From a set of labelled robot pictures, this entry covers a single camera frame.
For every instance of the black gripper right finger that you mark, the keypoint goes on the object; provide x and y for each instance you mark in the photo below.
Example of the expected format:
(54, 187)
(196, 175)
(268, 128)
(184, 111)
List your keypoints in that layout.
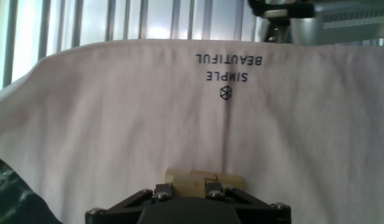
(260, 208)

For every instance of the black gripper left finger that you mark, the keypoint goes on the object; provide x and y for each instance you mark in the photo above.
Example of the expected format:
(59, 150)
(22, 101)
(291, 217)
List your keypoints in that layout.
(117, 208)

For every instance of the silver ribbed depth camera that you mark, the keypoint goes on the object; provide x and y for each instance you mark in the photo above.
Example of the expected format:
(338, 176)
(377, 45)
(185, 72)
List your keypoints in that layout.
(335, 28)

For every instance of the marble and pink tablecloth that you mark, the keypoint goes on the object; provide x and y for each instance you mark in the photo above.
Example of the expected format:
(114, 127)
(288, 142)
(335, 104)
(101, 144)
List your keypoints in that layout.
(179, 124)

